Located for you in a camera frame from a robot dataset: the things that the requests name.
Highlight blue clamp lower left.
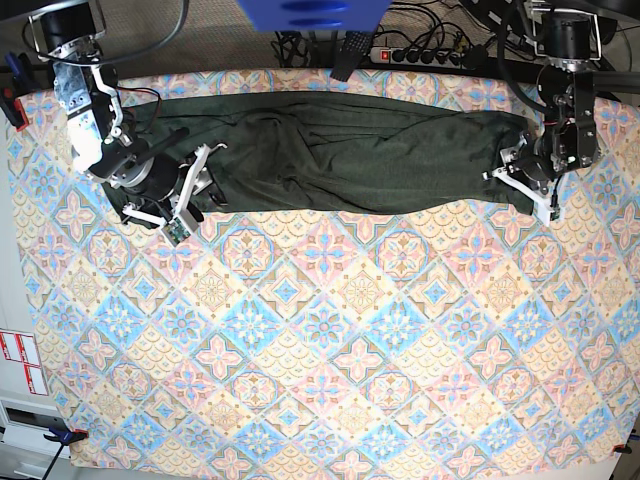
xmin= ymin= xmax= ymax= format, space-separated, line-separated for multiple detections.
xmin=43 ymin=427 xmax=89 ymax=446

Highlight blue clamp upper left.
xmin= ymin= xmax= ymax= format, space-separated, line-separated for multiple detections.
xmin=1 ymin=52 xmax=29 ymax=132

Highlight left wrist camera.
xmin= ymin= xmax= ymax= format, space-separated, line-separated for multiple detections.
xmin=534 ymin=199 xmax=561 ymax=227

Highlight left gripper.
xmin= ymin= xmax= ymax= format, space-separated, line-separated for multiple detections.
xmin=482 ymin=132 xmax=568 ymax=210

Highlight colourful patterned tablecloth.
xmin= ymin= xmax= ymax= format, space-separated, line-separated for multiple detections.
xmin=1 ymin=93 xmax=639 ymax=479

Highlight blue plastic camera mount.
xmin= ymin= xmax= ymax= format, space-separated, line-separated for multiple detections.
xmin=238 ymin=0 xmax=392 ymax=32

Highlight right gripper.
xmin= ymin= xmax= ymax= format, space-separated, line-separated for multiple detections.
xmin=119 ymin=143 xmax=226 ymax=228

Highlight blue clamp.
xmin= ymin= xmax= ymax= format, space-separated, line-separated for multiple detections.
xmin=43 ymin=427 xmax=89 ymax=446
xmin=1 ymin=52 xmax=29 ymax=132

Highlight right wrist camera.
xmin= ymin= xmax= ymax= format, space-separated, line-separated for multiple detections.
xmin=160 ymin=210 xmax=199 ymax=246

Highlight orange clamp lower right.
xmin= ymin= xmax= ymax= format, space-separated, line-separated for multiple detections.
xmin=613 ymin=444 xmax=633 ymax=454

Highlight black remote control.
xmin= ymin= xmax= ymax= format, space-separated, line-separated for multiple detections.
xmin=330 ymin=31 xmax=374 ymax=82

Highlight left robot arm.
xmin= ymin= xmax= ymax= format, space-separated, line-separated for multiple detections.
xmin=483 ymin=1 xmax=602 ymax=224

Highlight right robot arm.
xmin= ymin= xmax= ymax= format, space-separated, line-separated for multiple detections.
xmin=25 ymin=1 xmax=227 ymax=239

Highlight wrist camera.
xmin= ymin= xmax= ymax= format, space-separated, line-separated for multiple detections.
xmin=160 ymin=210 xmax=199 ymax=246
xmin=534 ymin=199 xmax=561 ymax=227

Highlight red white label stickers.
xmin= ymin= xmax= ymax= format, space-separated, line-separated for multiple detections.
xmin=1 ymin=330 xmax=48 ymax=396

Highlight white power strip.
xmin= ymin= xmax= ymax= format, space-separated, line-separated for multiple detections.
xmin=369 ymin=47 xmax=462 ymax=68

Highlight dark green long-sleeve shirt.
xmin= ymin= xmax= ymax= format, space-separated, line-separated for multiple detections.
xmin=102 ymin=90 xmax=546 ymax=229

